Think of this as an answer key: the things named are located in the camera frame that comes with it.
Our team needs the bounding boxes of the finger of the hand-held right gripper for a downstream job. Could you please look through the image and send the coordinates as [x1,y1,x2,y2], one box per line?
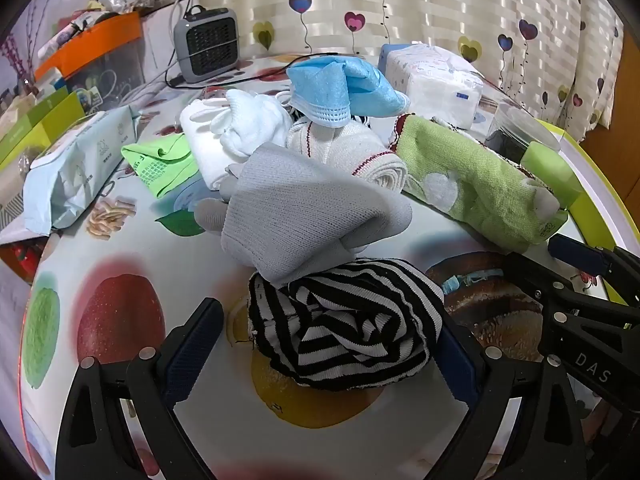
[546,233,640,306]
[500,252,591,321]

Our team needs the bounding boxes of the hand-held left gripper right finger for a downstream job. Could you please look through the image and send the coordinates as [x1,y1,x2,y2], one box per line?
[437,327,586,480]

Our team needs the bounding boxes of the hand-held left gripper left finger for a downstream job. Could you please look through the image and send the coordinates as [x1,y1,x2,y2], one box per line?
[56,297,226,480]

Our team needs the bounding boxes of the black white striped cloth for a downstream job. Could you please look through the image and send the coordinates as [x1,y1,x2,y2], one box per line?
[290,110,373,131]
[247,257,446,392]

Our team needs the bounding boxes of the green knit towel white hearts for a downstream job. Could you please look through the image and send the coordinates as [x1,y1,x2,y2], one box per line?
[389,114,568,253]

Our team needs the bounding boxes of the grey knit cloth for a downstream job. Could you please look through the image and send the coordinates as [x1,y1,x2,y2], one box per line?
[194,142,413,285]

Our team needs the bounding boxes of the bright green cloth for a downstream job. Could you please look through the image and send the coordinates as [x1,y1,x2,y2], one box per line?
[121,134,201,200]

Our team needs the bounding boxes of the beige towel red stitching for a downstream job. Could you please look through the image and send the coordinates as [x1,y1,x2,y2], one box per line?
[287,119,405,195]

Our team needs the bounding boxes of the white sock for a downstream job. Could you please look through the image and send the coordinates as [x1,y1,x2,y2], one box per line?
[210,89,293,158]

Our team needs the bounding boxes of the shiny blue cloth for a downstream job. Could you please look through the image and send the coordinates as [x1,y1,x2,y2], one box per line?
[345,57,410,118]

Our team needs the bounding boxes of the blue face mask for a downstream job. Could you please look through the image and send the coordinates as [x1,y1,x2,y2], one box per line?
[286,62,353,128]

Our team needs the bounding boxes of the fruit print tablecloth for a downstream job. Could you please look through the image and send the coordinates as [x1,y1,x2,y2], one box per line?
[0,52,640,480]

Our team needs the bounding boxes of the clear jar green lid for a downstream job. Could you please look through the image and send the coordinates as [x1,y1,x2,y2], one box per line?
[520,141,585,211]

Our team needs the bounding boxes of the wooden wardrobe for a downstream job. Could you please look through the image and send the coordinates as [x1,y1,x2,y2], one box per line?
[580,25,640,181]

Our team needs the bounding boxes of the clear plastic lidded container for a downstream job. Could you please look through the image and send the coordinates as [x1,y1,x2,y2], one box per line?
[482,101,561,161]

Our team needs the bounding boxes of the light blue wet wipes pack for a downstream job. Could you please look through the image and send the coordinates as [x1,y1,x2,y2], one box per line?
[22,106,143,235]

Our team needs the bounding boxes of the white tissue pack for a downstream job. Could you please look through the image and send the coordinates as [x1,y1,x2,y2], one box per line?
[379,44,485,130]

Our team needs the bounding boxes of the green cardboard box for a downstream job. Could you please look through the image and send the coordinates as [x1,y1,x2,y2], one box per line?
[0,86,71,136]
[0,91,86,168]

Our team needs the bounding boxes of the heart print striped curtain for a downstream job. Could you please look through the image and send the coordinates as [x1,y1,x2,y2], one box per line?
[192,0,626,143]

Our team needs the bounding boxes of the grey desktop heater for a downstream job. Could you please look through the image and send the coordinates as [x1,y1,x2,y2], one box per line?
[173,5,240,84]

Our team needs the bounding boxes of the orange lidded storage box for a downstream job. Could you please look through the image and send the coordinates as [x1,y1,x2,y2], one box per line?
[35,10,148,106]

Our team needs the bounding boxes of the pile of assorted packets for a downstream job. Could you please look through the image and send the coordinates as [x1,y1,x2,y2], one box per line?
[40,7,108,58]

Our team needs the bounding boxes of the purple decorative branches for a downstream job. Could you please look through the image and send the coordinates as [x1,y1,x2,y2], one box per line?
[0,0,56,86]

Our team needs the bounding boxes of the white power cable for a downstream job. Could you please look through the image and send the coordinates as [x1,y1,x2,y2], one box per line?
[169,0,198,68]

